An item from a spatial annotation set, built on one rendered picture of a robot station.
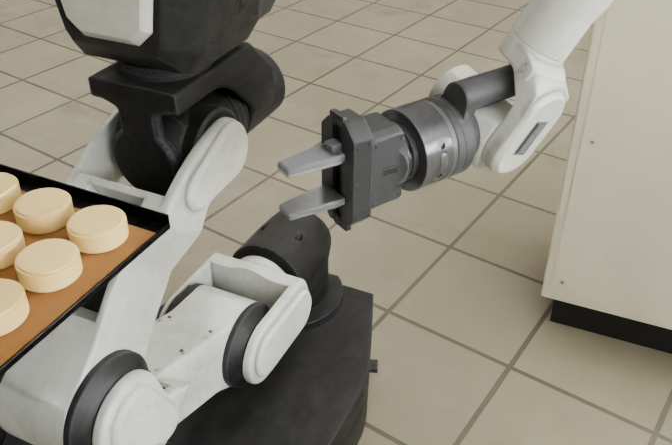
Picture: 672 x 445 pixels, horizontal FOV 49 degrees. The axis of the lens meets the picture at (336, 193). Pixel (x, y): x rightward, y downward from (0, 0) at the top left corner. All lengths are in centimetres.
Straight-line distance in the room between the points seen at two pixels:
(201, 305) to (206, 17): 55
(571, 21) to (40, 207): 53
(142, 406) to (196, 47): 43
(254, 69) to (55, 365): 46
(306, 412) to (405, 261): 69
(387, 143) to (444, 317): 105
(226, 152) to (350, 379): 55
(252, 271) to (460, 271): 71
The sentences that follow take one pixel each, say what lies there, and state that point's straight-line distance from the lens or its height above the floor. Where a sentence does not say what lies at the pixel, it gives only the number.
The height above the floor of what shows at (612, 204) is 35.
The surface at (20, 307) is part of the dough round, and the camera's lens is 61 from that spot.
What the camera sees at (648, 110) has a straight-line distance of 145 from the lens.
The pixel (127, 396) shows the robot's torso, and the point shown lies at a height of 49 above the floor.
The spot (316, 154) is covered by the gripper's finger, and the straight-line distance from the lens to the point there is 71.
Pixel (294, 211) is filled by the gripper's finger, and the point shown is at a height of 76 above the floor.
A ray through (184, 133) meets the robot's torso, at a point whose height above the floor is 71.
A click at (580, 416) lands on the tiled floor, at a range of 160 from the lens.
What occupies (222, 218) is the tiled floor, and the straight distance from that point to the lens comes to 205.
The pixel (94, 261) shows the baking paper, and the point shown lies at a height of 77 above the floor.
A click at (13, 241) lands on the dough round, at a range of 67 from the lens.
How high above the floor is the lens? 116
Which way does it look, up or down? 33 degrees down
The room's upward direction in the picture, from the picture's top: straight up
